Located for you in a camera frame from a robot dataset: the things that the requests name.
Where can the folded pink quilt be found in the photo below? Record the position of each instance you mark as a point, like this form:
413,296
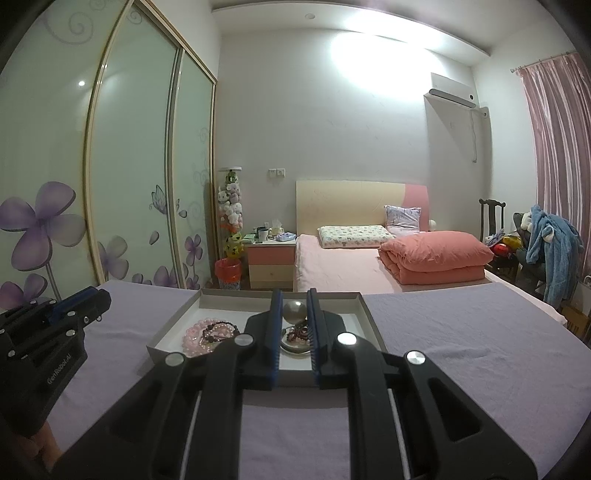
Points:
438,256

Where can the column of stuffed toys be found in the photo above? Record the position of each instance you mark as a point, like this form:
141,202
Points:
231,207

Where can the white round object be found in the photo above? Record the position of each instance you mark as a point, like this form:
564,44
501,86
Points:
432,225

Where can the white air conditioner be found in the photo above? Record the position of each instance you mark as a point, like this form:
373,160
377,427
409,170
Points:
450,92

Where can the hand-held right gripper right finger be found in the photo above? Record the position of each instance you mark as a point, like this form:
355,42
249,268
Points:
315,332

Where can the person's left hand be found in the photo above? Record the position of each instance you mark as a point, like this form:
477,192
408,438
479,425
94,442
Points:
46,450

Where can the red trash bin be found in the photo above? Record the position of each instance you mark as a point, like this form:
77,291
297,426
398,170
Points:
228,272

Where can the pink curtain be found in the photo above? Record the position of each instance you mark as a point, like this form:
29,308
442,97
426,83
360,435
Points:
558,161

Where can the dark cup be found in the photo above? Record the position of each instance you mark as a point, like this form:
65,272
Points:
262,234

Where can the pink sheeted bed mattress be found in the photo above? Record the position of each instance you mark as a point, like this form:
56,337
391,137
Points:
337,267

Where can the purple bed sheet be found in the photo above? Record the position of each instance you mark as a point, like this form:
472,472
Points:
461,346

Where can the flower print sliding wardrobe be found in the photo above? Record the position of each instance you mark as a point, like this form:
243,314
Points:
129,161

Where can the curtain rod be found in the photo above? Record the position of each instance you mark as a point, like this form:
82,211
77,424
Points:
545,59

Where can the patterned white pillow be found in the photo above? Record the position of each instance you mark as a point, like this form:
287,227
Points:
353,235

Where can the grey jewelry tray box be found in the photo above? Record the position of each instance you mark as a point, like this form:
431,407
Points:
184,314

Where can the silver sphere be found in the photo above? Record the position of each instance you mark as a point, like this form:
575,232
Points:
295,311

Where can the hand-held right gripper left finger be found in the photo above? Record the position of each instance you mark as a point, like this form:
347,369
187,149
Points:
275,332

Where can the dark wooden chair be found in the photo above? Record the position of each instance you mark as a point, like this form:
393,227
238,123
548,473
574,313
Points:
489,217

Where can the beige and pink headboard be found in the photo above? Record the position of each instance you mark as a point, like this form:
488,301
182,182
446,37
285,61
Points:
346,203

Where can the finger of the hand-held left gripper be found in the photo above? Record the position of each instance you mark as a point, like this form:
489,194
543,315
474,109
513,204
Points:
94,307
62,310

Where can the blue fleece garment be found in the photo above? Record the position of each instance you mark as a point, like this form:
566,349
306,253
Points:
551,249

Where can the white wall socket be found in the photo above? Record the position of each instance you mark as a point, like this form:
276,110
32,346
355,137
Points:
277,173

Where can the colourful toys pile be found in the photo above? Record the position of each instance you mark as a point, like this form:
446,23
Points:
505,244

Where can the pink and beige nightstand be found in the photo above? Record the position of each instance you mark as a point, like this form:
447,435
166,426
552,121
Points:
270,263

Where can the small purple pillow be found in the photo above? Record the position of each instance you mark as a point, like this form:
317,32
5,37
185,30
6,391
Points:
402,218

